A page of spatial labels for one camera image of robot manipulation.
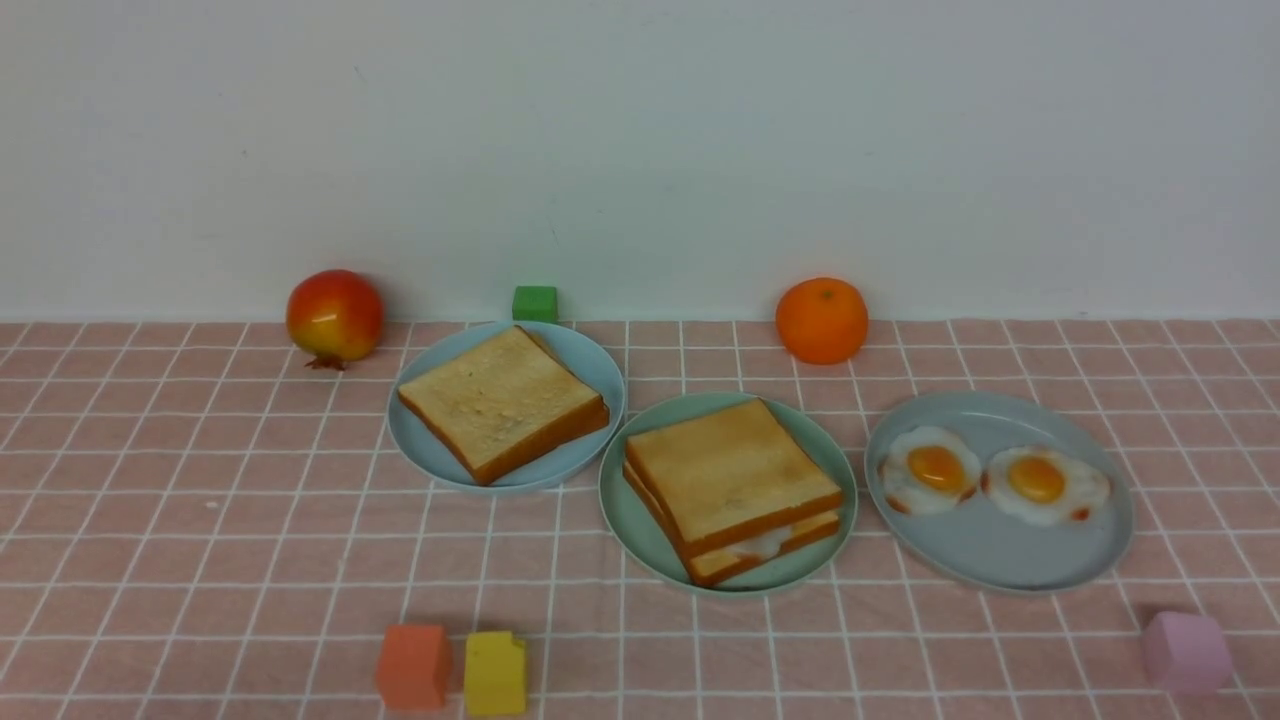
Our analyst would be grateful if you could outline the toast slice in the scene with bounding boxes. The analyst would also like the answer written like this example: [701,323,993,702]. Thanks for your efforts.
[396,325,611,487]
[622,461,842,588]
[623,398,845,555]

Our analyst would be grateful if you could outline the fried egg front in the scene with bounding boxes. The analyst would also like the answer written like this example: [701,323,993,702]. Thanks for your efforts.
[724,525,795,562]

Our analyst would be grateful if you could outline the fried egg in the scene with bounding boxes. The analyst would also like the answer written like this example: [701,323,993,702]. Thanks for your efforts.
[877,425,982,516]
[724,525,795,562]
[980,445,1112,527]

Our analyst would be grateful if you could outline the green foam cube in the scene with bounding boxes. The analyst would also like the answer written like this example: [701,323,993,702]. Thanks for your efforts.
[511,284,559,324]

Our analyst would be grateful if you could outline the mint green plate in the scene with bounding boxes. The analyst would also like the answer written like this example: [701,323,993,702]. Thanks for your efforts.
[599,392,858,596]

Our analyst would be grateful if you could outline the orange fruit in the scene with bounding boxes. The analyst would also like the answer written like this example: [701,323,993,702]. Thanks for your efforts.
[774,277,870,365]

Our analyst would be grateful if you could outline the light blue bread plate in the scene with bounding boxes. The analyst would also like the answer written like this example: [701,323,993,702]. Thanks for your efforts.
[387,320,627,496]

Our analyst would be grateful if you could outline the red yellow pomegranate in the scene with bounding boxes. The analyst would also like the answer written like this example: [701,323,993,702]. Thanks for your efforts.
[285,269,385,372]

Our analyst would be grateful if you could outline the fried egg left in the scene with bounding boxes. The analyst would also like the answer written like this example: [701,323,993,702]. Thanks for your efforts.
[877,425,982,516]

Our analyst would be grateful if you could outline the yellow foam cube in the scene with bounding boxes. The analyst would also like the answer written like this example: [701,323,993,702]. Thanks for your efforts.
[463,632,529,717]

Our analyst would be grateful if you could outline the orange foam cube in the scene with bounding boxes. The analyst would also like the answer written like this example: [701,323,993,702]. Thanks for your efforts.
[374,624,453,714]

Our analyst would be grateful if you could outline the grey-blue egg plate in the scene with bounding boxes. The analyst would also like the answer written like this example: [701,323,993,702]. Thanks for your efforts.
[864,391,1137,594]

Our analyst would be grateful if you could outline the fried egg right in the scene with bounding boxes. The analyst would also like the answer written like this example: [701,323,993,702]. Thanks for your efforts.
[980,445,1112,527]

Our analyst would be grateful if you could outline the pink checkered tablecloth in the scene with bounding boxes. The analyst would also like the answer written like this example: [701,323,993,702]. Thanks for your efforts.
[1,319,1277,719]

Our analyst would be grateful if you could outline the pink foam cube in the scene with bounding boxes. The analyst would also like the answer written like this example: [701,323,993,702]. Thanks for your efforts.
[1142,610,1234,694]

